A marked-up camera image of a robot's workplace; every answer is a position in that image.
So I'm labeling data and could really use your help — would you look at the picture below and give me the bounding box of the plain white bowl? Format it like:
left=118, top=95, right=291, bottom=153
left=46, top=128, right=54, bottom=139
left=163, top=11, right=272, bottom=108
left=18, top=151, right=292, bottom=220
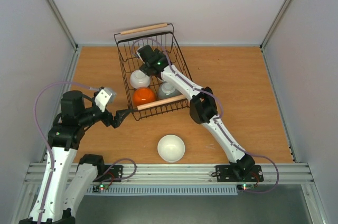
left=129, top=70, right=151, bottom=89

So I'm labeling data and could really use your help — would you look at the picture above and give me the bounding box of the orange bowl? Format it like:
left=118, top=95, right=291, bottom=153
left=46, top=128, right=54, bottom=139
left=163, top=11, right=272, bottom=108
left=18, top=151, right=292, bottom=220
left=133, top=87, right=157, bottom=106

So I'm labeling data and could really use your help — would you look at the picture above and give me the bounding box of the grey scale pattern bowl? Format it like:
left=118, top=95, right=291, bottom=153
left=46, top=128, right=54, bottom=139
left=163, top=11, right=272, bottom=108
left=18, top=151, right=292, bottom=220
left=157, top=82, right=181, bottom=100

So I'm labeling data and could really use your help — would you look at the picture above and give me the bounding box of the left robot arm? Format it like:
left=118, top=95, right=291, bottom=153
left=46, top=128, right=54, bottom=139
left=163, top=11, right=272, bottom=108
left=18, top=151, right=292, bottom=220
left=20, top=87, right=131, bottom=223

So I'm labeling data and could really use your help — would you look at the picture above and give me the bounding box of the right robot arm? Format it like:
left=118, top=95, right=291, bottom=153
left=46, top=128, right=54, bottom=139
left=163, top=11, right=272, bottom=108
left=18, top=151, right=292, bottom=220
left=136, top=45, right=255, bottom=181

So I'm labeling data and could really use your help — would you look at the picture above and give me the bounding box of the black wire dish rack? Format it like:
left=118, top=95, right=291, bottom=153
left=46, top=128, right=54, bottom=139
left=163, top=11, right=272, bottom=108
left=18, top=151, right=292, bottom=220
left=114, top=23, right=192, bottom=121

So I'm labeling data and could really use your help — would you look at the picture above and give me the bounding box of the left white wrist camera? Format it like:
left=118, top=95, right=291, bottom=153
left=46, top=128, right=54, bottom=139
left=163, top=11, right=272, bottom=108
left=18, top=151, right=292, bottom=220
left=94, top=87, right=117, bottom=112

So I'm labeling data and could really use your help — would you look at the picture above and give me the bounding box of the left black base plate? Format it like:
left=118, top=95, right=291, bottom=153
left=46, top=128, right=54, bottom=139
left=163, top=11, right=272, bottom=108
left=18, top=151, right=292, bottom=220
left=94, top=165, right=123, bottom=183

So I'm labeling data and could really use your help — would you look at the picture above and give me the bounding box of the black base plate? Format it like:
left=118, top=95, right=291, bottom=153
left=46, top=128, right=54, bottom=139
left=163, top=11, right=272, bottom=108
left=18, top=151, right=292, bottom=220
left=212, top=164, right=264, bottom=182
left=94, top=165, right=123, bottom=183

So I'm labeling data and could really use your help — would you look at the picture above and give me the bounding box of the aluminium mounting rail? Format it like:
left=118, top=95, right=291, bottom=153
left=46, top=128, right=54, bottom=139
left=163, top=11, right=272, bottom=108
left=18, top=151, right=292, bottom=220
left=24, top=162, right=315, bottom=185

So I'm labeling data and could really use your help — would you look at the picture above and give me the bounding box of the blue slotted cable duct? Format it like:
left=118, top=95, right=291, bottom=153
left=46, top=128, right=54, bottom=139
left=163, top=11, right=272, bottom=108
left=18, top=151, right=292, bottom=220
left=85, top=184, right=238, bottom=197

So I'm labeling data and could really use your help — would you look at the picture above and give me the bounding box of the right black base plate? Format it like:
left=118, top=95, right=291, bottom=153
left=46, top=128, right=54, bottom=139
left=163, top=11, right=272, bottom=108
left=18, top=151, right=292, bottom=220
left=212, top=164, right=264, bottom=182

